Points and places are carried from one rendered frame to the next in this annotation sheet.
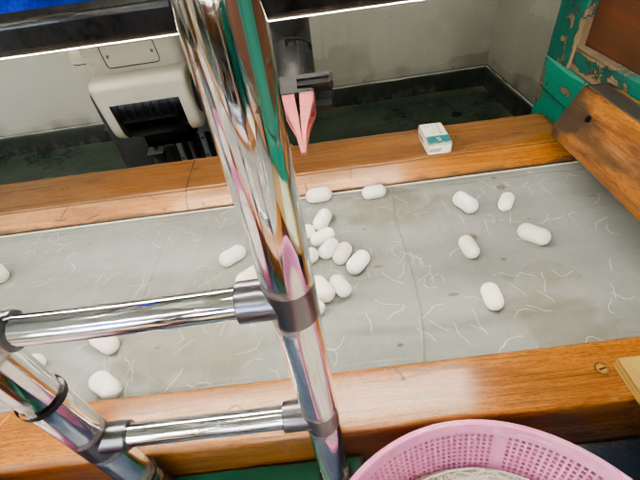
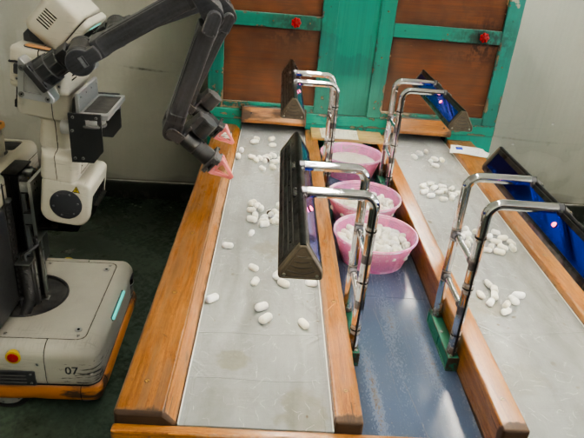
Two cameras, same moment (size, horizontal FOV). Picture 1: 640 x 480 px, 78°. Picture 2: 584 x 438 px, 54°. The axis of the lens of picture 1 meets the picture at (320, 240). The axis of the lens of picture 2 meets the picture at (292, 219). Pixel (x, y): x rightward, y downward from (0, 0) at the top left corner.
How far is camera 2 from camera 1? 230 cm
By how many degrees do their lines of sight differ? 76
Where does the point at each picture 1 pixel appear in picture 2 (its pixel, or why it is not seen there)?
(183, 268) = (262, 177)
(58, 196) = (210, 192)
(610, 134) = (260, 113)
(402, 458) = not seen: hidden behind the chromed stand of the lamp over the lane
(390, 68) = not seen: outside the picture
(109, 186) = (209, 182)
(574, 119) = (247, 114)
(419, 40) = not seen: outside the picture
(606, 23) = (228, 91)
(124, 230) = (235, 187)
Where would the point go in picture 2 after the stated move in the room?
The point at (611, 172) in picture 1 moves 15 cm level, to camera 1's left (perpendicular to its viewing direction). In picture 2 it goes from (268, 119) to (268, 129)
